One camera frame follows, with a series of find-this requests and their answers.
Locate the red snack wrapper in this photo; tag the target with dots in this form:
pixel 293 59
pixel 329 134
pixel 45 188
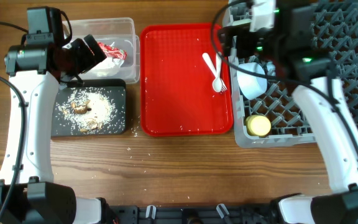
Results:
pixel 113 52

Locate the white plastic spoon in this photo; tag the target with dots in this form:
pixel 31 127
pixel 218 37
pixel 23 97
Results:
pixel 217 83

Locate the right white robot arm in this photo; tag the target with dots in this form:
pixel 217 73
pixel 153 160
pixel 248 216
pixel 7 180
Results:
pixel 280 32

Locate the grey dishwasher rack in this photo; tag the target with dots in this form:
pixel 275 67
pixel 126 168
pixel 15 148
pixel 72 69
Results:
pixel 335 28

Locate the yellow plastic cup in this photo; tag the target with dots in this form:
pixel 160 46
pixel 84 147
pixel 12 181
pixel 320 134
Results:
pixel 258 125

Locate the light blue plate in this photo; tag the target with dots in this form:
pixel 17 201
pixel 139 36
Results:
pixel 270 69

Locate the red serving tray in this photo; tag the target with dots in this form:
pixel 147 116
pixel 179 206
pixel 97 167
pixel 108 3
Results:
pixel 176 92

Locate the white plastic fork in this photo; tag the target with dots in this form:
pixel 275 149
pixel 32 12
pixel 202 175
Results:
pixel 211 66

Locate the rice and food scraps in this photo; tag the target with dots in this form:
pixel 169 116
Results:
pixel 87 110

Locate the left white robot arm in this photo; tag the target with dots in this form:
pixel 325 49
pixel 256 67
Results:
pixel 45 61

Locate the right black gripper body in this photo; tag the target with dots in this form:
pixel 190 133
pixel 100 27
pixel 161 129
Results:
pixel 239 42

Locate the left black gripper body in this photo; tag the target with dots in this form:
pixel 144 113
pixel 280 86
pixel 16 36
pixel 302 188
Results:
pixel 80 59

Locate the black mounting rail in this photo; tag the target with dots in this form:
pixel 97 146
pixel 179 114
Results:
pixel 152 214

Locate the clear plastic bin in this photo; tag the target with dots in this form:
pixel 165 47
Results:
pixel 118 32

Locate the black plastic tray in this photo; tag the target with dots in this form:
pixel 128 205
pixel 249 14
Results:
pixel 89 109

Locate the light blue rice bowl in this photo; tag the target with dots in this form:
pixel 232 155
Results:
pixel 251 87

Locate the crumpled white tissue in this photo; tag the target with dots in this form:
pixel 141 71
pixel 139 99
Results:
pixel 109 65

